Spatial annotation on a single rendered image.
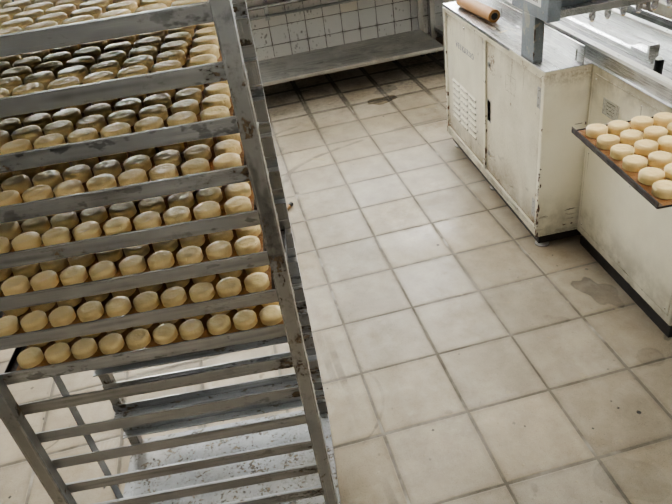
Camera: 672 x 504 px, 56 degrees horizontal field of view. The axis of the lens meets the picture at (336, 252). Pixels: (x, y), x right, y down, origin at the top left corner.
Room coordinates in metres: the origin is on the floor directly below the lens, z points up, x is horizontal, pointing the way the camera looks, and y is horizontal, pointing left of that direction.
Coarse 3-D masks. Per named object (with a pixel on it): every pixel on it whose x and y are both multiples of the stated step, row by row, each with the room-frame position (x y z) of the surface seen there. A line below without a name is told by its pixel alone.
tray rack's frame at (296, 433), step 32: (0, 384) 0.96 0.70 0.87; (64, 384) 1.20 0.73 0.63; (0, 416) 0.94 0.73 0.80; (288, 416) 1.42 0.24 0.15; (320, 416) 1.40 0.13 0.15; (32, 448) 0.95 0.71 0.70; (96, 448) 1.19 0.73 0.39; (192, 448) 1.35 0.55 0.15; (224, 448) 1.33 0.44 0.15; (256, 448) 1.31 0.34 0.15; (160, 480) 1.25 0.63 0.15; (192, 480) 1.23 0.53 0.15; (288, 480) 1.18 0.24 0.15
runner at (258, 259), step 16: (240, 256) 0.99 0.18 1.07; (256, 256) 0.99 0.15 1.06; (144, 272) 0.99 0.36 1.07; (160, 272) 0.99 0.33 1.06; (176, 272) 0.99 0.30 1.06; (192, 272) 0.99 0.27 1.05; (208, 272) 0.99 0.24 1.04; (224, 272) 0.99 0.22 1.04; (64, 288) 0.98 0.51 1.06; (80, 288) 0.98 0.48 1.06; (96, 288) 0.98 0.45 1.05; (112, 288) 0.98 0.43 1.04; (128, 288) 0.98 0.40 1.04; (0, 304) 0.98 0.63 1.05; (16, 304) 0.98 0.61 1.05; (32, 304) 0.98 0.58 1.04
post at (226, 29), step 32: (224, 0) 0.96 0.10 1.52; (224, 32) 0.96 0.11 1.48; (224, 64) 0.96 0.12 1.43; (256, 128) 0.96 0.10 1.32; (256, 160) 0.96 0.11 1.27; (256, 192) 0.96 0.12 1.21; (288, 288) 0.96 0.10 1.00; (288, 320) 0.96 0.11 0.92; (320, 448) 0.96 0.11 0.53; (320, 480) 0.96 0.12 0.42
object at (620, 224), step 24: (600, 72) 2.24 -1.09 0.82; (600, 96) 2.22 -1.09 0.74; (624, 96) 2.07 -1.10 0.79; (648, 96) 1.94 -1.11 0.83; (600, 120) 2.21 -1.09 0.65; (624, 120) 2.05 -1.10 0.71; (600, 168) 2.17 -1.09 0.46; (600, 192) 2.15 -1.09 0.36; (624, 192) 1.99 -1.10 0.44; (600, 216) 2.13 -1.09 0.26; (624, 216) 1.97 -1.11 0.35; (648, 216) 1.83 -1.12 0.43; (600, 240) 2.11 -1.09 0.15; (624, 240) 1.95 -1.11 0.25; (648, 240) 1.81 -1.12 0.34; (600, 264) 2.13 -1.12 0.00; (624, 264) 1.92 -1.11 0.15; (648, 264) 1.78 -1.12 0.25; (624, 288) 1.95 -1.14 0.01; (648, 288) 1.76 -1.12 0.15; (648, 312) 1.78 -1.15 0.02
